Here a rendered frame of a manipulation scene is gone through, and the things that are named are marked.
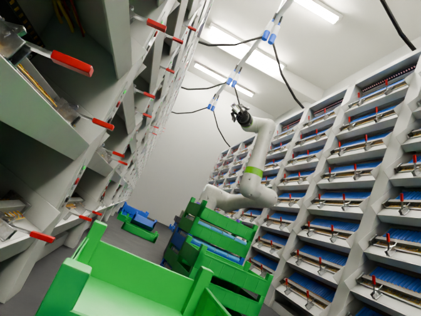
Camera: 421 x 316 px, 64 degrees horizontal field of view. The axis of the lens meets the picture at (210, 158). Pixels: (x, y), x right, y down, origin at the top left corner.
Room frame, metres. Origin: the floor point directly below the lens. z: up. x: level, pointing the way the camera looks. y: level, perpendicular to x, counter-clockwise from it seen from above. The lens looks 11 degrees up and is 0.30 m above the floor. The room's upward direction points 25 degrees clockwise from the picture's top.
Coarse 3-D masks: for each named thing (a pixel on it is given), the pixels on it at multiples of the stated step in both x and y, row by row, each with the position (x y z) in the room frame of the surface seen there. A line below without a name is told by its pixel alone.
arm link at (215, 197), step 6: (210, 186) 2.35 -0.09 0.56; (204, 192) 2.36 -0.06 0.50; (210, 192) 2.34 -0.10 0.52; (216, 192) 2.35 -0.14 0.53; (222, 192) 2.38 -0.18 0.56; (204, 198) 2.35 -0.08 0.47; (210, 198) 2.34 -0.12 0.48; (216, 198) 2.36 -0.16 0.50; (222, 198) 2.38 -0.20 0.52; (210, 204) 2.35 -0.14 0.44; (216, 204) 2.39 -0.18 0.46; (222, 204) 2.40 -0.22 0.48
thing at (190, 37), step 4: (204, 0) 1.60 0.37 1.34; (200, 8) 1.66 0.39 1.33; (200, 12) 1.72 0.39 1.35; (196, 20) 1.78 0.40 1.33; (192, 24) 1.88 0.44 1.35; (196, 24) 1.86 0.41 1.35; (192, 32) 1.92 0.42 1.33; (188, 36) 2.04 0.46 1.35; (192, 36) 2.02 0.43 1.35; (188, 40) 2.01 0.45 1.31; (192, 40) 2.11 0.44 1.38; (188, 44) 2.08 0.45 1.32
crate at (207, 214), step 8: (192, 200) 1.68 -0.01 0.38; (192, 208) 1.60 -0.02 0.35; (200, 208) 1.51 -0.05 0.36; (208, 208) 1.51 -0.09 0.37; (200, 216) 1.51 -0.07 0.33; (208, 216) 1.52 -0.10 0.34; (216, 216) 1.53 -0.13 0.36; (224, 216) 1.54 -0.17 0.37; (216, 224) 1.53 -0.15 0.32; (224, 224) 1.54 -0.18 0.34; (232, 224) 1.55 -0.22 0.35; (240, 224) 1.56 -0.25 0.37; (232, 232) 1.56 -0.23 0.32; (240, 232) 1.57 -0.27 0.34; (248, 232) 1.58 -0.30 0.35; (248, 240) 1.58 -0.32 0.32
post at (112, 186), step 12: (180, 60) 2.12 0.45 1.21; (168, 84) 2.11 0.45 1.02; (156, 96) 2.11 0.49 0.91; (156, 108) 2.12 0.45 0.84; (144, 120) 2.11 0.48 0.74; (144, 132) 2.12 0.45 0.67; (132, 156) 2.12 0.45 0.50; (120, 180) 2.12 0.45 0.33; (108, 192) 2.11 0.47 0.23; (96, 216) 2.11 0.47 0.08
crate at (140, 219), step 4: (136, 212) 2.96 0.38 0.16; (136, 216) 2.95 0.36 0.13; (140, 216) 2.96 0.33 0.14; (132, 220) 2.97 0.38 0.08; (136, 220) 2.94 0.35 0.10; (140, 220) 2.95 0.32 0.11; (144, 220) 2.96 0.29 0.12; (148, 220) 2.97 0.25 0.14; (156, 220) 2.99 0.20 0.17; (136, 224) 3.06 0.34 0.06; (140, 224) 3.01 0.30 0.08; (144, 224) 2.96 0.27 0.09; (148, 224) 2.96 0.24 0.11; (152, 224) 2.97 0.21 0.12; (144, 228) 3.07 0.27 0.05; (148, 228) 3.02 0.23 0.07; (152, 228) 2.98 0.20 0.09
